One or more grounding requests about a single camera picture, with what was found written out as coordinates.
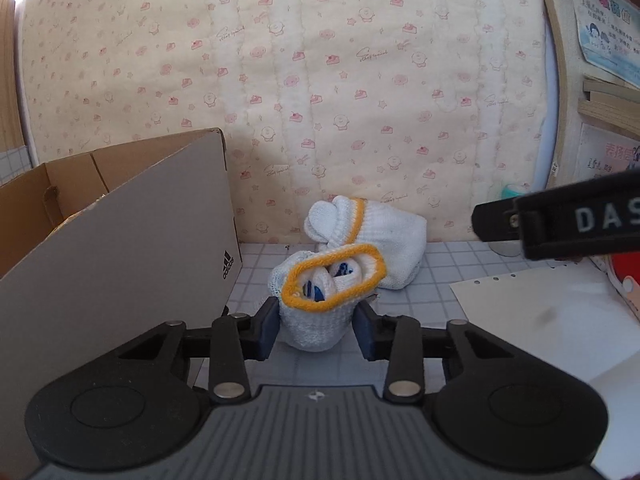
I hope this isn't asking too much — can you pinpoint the blue-dotted white glove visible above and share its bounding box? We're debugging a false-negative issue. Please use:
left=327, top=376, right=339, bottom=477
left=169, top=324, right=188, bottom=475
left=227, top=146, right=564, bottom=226
left=272, top=242, right=389, bottom=352

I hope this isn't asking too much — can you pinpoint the blue book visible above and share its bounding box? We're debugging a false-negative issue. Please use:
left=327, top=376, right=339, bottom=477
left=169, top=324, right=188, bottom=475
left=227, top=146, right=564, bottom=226
left=582, top=77, right=640, bottom=105

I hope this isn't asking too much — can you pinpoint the red cylinder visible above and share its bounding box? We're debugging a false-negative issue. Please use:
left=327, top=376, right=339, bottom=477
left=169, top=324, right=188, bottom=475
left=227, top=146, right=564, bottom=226
left=607, top=252, right=640, bottom=301

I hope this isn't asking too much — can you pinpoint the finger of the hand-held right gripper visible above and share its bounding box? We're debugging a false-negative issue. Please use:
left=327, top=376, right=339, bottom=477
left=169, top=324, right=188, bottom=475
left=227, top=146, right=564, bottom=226
left=472, top=170, right=640, bottom=261

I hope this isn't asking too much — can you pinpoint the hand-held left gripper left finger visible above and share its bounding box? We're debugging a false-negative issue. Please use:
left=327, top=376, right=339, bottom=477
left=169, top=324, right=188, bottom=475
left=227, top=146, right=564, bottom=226
left=117, top=297, right=281, bottom=404

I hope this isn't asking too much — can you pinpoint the cardboard shoe box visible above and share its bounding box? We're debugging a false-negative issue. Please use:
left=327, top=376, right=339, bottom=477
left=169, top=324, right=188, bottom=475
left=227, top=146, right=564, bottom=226
left=0, top=127, right=244, bottom=476

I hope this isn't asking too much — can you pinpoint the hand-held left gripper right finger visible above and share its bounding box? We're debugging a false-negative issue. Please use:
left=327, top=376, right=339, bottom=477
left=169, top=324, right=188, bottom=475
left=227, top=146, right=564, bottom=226
left=354, top=302, right=521, bottom=404

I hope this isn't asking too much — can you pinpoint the blue cartoon card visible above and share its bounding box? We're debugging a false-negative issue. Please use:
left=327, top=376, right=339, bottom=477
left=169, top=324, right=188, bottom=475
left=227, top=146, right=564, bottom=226
left=575, top=0, right=640, bottom=74

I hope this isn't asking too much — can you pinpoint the teal capped bottle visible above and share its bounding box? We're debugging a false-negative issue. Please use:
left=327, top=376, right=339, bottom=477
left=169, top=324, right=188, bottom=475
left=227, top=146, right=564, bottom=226
left=492, top=183, right=531, bottom=257

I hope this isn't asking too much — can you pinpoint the white perforated paper sheet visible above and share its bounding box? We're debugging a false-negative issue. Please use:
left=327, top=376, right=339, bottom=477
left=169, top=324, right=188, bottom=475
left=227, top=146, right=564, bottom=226
left=449, top=262, right=640, bottom=396

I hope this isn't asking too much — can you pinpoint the white pink cartoon card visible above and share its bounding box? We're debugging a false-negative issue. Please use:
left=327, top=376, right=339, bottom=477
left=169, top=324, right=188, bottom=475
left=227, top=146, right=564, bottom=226
left=547, top=122, right=640, bottom=196

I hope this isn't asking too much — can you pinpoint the white knit glove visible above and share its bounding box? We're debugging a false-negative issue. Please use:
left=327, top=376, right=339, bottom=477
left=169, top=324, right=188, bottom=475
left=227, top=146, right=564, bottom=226
left=304, top=195, right=428, bottom=292

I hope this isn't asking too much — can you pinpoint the white grid desktop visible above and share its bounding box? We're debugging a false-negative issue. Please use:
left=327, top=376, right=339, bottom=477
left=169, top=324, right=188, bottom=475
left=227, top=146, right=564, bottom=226
left=187, top=240, right=640, bottom=411

